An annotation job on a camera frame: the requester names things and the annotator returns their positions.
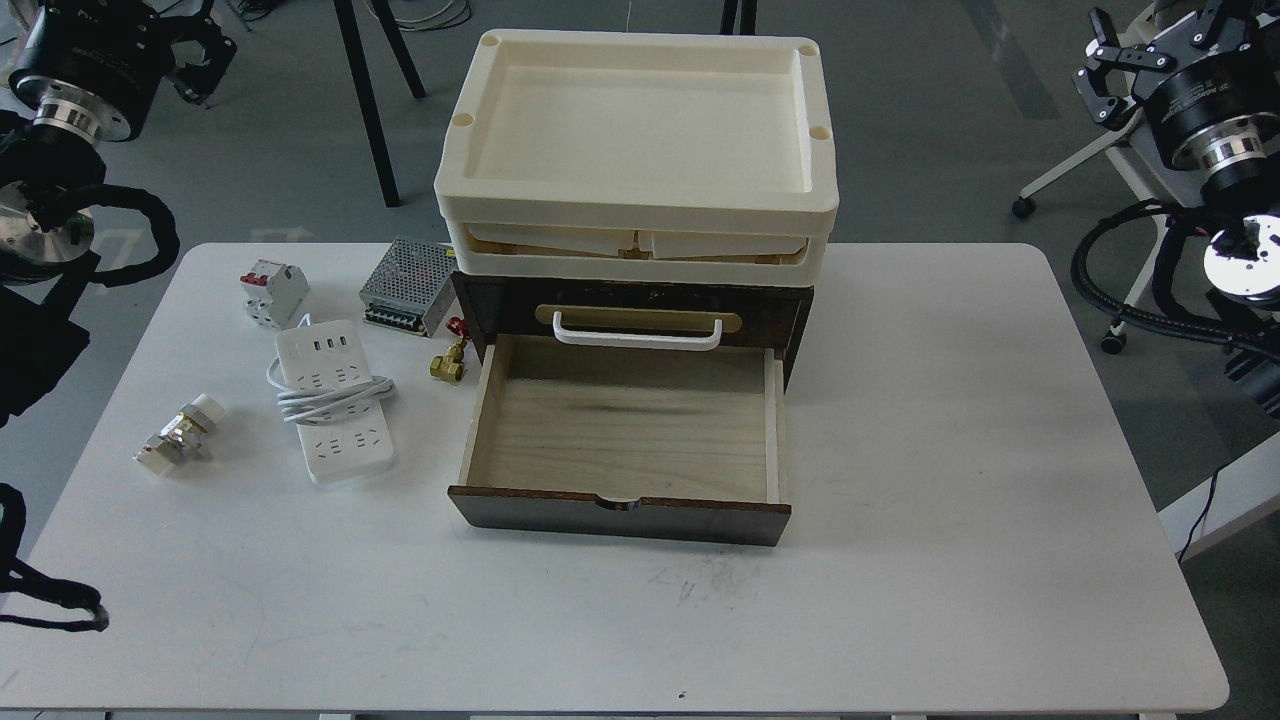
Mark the white red circuit breaker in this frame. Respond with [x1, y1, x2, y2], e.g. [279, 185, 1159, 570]
[239, 259, 308, 331]

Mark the white power strip with cable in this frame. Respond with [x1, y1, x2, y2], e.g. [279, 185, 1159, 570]
[268, 319, 396, 486]

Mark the open wooden drawer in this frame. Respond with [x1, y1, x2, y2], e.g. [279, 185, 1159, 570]
[448, 334, 791, 547]

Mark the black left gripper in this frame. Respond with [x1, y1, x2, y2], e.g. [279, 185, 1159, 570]
[140, 1, 237, 109]

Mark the white metal pipe fitting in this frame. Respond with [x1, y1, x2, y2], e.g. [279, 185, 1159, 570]
[133, 395, 227, 477]

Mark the cream plastic tray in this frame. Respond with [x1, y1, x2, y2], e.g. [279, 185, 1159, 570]
[434, 29, 838, 237]
[445, 220, 828, 287]

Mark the white drawer handle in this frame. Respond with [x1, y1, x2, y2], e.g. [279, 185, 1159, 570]
[552, 310, 724, 351]

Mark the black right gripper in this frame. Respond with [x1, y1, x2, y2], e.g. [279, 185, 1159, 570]
[1074, 1, 1277, 129]

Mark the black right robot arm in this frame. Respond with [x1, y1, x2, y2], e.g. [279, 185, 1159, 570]
[1070, 1, 1279, 416]

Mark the lower cream plastic tray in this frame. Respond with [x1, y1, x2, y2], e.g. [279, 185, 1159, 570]
[445, 220, 828, 287]

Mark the brass valve red handle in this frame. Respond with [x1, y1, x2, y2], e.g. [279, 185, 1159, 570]
[429, 316, 471, 384]

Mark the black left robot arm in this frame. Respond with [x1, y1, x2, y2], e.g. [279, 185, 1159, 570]
[1, 1, 237, 419]

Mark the silver metal power supply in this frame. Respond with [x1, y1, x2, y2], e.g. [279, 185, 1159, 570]
[358, 237, 457, 337]

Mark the upper cream plastic tray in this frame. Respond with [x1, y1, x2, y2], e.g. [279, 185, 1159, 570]
[434, 29, 838, 237]

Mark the white office chair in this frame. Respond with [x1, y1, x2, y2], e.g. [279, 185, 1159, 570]
[989, 1, 1167, 356]

